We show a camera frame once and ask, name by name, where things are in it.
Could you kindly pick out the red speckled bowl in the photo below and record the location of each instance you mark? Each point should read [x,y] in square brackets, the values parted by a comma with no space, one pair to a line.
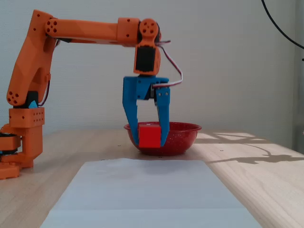
[180,140]

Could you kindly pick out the red cube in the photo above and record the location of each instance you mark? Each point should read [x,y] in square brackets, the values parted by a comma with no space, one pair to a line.
[149,137]

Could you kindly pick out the grey paper sheet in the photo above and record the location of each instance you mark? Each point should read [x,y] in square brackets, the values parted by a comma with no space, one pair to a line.
[152,219]
[147,185]

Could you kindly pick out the blue gripper with motor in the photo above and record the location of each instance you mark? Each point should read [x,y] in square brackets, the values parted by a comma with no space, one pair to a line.
[138,89]

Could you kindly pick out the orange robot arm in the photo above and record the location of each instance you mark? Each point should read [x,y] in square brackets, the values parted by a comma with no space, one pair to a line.
[31,66]

